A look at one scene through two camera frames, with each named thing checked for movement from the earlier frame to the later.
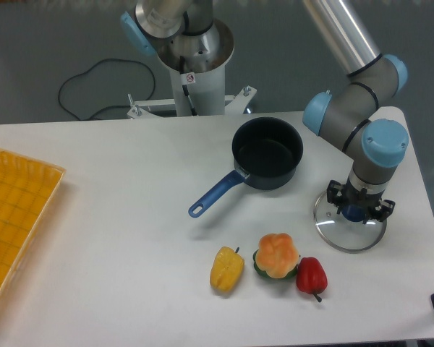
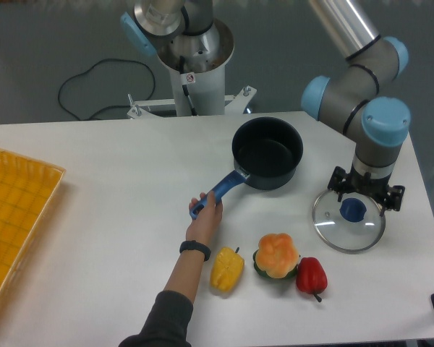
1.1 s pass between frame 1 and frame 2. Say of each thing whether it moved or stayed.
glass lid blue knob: stayed
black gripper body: moved
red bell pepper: stayed
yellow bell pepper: stayed
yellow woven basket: stayed
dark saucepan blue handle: stayed
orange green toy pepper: stayed
